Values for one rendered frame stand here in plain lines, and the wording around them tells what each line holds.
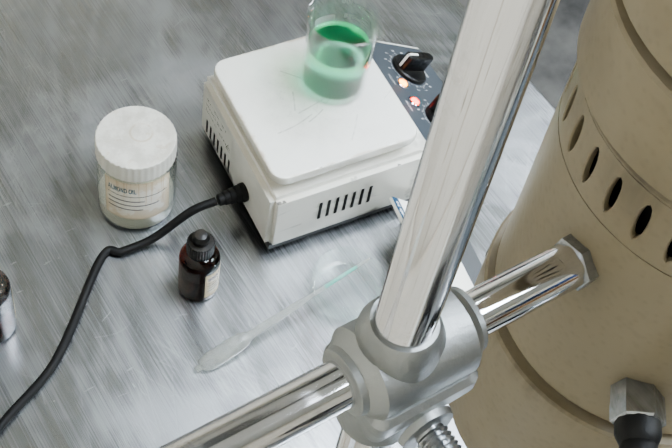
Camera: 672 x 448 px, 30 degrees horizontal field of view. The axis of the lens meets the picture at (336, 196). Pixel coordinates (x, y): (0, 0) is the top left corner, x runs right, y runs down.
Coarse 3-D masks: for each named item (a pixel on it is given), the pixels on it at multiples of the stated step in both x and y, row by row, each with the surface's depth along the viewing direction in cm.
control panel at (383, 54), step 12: (384, 48) 101; (396, 48) 102; (408, 48) 104; (384, 60) 100; (384, 72) 98; (396, 72) 99; (432, 72) 103; (396, 84) 98; (408, 84) 99; (432, 84) 102; (408, 96) 98; (420, 96) 99; (432, 96) 100; (408, 108) 96; (420, 108) 98; (420, 120) 96; (420, 132) 95
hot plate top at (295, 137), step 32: (224, 64) 94; (256, 64) 94; (288, 64) 94; (224, 96) 93; (256, 96) 92; (288, 96) 92; (384, 96) 94; (256, 128) 90; (288, 128) 91; (320, 128) 91; (352, 128) 91; (384, 128) 92; (416, 128) 92; (288, 160) 89; (320, 160) 89; (352, 160) 90
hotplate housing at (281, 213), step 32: (224, 128) 94; (224, 160) 96; (256, 160) 91; (384, 160) 92; (416, 160) 93; (224, 192) 93; (256, 192) 92; (288, 192) 90; (320, 192) 91; (352, 192) 93; (384, 192) 95; (256, 224) 94; (288, 224) 92; (320, 224) 94
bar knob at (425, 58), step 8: (400, 56) 101; (408, 56) 99; (416, 56) 99; (424, 56) 100; (432, 56) 101; (400, 64) 99; (408, 64) 99; (416, 64) 100; (424, 64) 101; (400, 72) 99; (408, 72) 100; (416, 72) 101; (424, 72) 101; (408, 80) 100; (416, 80) 100; (424, 80) 101
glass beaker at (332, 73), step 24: (312, 0) 89; (336, 0) 90; (360, 0) 90; (312, 24) 91; (360, 24) 91; (312, 48) 89; (336, 48) 87; (360, 48) 88; (312, 72) 90; (336, 72) 89; (360, 72) 90; (312, 96) 92; (336, 96) 91
